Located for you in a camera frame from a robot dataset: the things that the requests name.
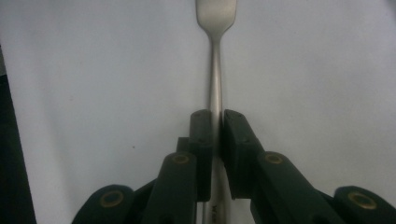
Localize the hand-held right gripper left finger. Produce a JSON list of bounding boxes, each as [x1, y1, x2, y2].
[[177, 108, 216, 203]]

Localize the metal fork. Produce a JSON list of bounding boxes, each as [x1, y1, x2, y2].
[[195, 0, 238, 224]]

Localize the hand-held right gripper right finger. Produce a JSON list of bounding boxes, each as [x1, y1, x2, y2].
[[221, 108, 266, 200]]

